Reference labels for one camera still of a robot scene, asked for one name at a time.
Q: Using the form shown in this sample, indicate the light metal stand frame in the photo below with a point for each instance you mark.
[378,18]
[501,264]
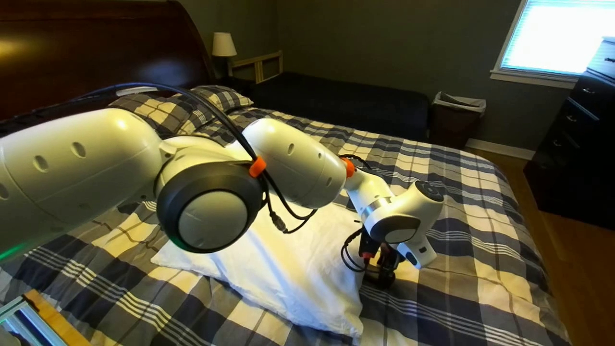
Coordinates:
[22,324]

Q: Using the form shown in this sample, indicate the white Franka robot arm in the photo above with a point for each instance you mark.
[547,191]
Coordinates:
[97,166]

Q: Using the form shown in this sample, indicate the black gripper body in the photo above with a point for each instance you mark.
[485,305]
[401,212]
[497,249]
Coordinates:
[380,251]

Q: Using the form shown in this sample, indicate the light wooden shelf frame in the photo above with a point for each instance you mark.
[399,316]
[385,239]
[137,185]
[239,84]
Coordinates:
[257,66]

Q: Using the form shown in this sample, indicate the black dresser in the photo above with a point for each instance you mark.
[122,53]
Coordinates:
[577,155]

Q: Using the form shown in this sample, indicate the bright window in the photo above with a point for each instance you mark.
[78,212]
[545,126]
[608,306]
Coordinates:
[554,39]

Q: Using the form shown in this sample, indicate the plaid bed comforter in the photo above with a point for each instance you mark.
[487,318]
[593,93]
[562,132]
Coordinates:
[468,257]

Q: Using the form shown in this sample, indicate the dark waste basket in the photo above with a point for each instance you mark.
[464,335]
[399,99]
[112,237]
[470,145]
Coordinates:
[456,118]

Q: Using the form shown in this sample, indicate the table lamp with white shade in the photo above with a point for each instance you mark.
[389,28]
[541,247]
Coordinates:
[224,47]

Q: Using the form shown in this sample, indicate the plaid pillow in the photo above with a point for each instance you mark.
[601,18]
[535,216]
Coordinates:
[185,108]

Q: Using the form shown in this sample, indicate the white pillow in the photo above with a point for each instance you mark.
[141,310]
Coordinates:
[289,270]

